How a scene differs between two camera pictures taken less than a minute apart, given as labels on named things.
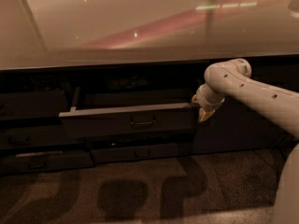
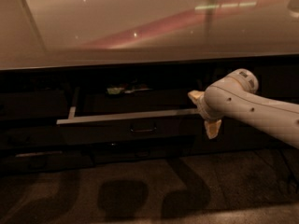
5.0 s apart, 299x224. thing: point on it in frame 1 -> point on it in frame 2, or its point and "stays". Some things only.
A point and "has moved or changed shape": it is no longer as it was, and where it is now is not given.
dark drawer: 128,119 has moved or changed shape
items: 121,83 -> 118,90
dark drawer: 127,154 stays
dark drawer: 17,163 stays
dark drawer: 33,105 stays
